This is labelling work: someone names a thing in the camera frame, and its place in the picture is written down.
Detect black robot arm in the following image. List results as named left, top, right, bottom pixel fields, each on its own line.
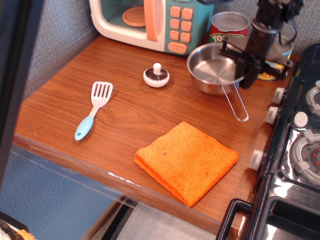
left=219, top=0, right=304, bottom=89

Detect white stove knob front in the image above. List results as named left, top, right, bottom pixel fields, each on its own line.
left=249, top=149, right=264, bottom=171

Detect teal toy microwave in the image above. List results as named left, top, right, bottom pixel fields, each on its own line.
left=89, top=0, right=214, bottom=56

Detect pineapple slices can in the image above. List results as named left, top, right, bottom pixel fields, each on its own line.
left=256, top=33, right=294, bottom=82

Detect tomato sauce can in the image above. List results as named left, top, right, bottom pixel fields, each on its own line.
left=208, top=11, right=250, bottom=43

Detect white stove knob rear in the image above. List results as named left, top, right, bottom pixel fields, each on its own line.
left=272, top=87, right=286, bottom=105

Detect white toy mushroom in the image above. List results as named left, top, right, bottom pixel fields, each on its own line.
left=143, top=62, right=170, bottom=88

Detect black toy stove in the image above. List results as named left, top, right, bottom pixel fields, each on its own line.
left=216, top=43, right=320, bottom=240

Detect orange folded cloth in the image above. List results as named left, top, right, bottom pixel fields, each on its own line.
left=134, top=121, right=239, bottom=207

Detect stainless steel pot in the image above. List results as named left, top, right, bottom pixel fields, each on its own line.
left=186, top=42, right=249, bottom=122

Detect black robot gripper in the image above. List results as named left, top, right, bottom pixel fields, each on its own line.
left=220, top=23, right=293, bottom=89

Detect orange plate in microwave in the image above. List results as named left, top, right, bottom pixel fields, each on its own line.
left=122, top=6, right=146, bottom=28

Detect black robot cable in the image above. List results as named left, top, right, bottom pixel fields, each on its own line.
left=278, top=17, right=300, bottom=46

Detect white spatula blue handle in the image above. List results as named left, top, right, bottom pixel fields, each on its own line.
left=74, top=81, right=114, bottom=141

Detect white stove knob middle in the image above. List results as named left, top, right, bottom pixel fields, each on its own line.
left=265, top=106, right=279, bottom=125

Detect white round stove button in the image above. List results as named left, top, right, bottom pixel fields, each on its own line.
left=293, top=111, right=308, bottom=128

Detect grey stove burner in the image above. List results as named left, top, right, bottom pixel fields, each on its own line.
left=305, top=80, right=320, bottom=117
left=290, top=129, right=320, bottom=186

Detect grey stove burner rear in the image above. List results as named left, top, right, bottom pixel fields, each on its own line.
left=305, top=80, right=320, bottom=117

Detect white stove knob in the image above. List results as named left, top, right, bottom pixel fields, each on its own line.
left=272, top=87, right=286, bottom=105
left=249, top=149, right=264, bottom=171
left=265, top=106, right=279, bottom=125

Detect grey stove burner front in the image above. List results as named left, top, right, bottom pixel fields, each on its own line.
left=290, top=129, right=320, bottom=186

